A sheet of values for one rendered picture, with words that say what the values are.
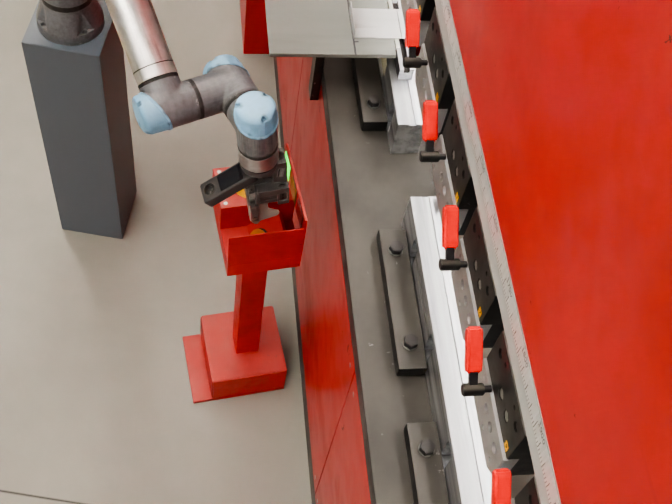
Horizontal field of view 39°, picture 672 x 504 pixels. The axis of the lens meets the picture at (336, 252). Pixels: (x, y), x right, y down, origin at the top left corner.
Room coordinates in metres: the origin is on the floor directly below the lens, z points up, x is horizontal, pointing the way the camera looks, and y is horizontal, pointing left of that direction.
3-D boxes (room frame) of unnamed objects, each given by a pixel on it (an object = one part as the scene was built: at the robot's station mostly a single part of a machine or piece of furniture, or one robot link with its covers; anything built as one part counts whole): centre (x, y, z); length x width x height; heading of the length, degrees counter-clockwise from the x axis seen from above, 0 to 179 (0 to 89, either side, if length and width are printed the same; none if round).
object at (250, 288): (1.14, 0.18, 0.39); 0.06 x 0.06 x 0.54; 24
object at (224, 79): (1.15, 0.27, 1.10); 0.11 x 0.11 x 0.08; 39
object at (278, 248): (1.14, 0.18, 0.75); 0.20 x 0.16 x 0.18; 24
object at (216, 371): (1.13, 0.21, 0.06); 0.25 x 0.20 x 0.12; 114
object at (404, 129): (1.47, -0.04, 0.92); 0.39 x 0.06 x 0.10; 17
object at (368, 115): (1.47, 0.02, 0.89); 0.30 x 0.05 x 0.03; 17
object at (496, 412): (0.58, -0.30, 1.26); 0.15 x 0.09 x 0.17; 17
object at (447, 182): (0.97, -0.18, 1.26); 0.15 x 0.09 x 0.17; 17
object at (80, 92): (1.52, 0.72, 0.39); 0.18 x 0.18 x 0.78; 4
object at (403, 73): (1.49, -0.03, 0.98); 0.20 x 0.03 x 0.03; 17
